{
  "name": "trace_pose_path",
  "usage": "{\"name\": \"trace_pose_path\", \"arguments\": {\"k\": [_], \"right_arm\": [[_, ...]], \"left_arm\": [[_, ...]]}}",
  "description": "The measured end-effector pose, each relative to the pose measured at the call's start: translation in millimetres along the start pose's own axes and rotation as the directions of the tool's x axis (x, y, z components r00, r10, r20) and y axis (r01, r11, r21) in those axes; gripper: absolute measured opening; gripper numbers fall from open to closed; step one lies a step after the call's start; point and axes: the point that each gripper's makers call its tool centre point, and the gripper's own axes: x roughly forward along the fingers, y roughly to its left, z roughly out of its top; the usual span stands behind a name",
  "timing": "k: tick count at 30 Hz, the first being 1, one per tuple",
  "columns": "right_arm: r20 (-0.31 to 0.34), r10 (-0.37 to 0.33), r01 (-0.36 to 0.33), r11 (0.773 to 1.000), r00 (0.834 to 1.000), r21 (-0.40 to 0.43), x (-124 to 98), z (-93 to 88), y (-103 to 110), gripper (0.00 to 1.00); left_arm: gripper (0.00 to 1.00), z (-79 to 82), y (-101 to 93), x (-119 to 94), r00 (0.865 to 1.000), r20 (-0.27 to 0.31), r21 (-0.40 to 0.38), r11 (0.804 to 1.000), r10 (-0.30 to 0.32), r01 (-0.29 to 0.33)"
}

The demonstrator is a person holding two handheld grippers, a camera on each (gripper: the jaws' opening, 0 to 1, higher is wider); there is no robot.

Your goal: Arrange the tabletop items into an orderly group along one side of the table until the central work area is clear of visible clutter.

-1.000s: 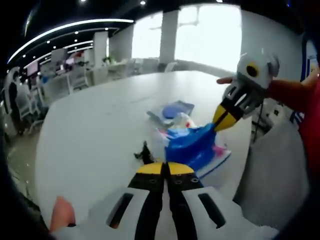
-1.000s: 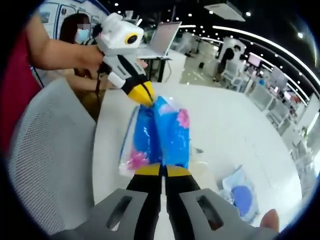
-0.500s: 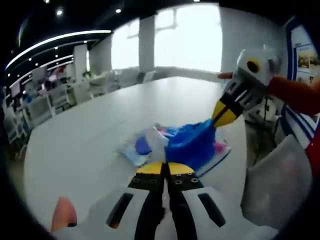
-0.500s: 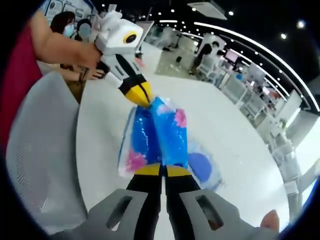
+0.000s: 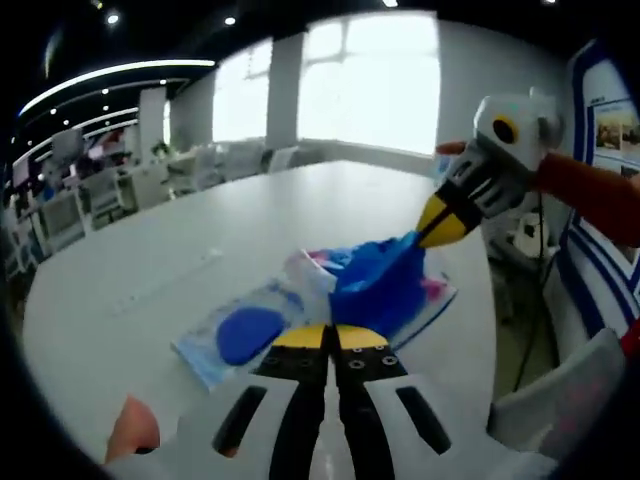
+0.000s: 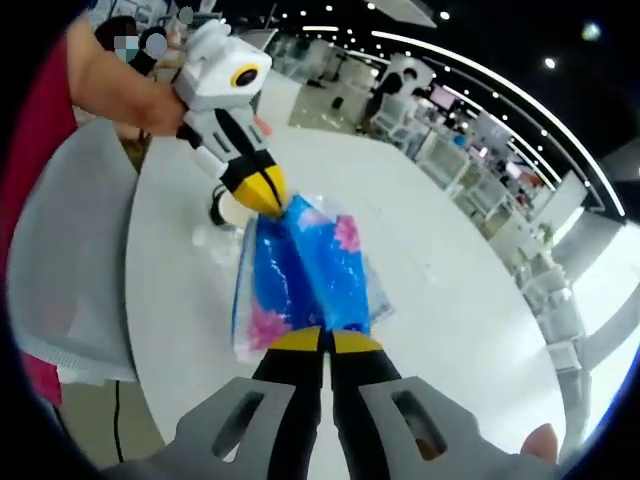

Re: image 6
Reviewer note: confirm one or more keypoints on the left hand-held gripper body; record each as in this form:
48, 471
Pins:
215, 75

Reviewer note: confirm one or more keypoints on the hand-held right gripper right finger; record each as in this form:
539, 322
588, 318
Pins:
360, 400

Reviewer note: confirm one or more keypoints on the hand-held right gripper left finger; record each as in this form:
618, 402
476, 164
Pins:
290, 400

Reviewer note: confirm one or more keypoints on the blue pink plastic packet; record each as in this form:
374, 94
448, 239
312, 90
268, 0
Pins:
310, 260

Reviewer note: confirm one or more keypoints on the person's left hand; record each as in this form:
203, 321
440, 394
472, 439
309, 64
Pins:
157, 112

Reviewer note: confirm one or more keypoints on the person's right hand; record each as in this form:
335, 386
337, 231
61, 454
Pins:
542, 445

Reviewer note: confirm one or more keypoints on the white table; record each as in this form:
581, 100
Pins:
450, 300

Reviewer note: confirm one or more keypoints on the person's red shirt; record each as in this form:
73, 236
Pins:
40, 125

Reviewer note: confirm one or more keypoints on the curved ceiling light strip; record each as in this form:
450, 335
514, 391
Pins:
400, 39

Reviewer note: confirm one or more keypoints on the computer monitor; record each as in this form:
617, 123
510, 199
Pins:
444, 97

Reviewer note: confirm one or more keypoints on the green potted plant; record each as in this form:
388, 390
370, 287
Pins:
547, 235

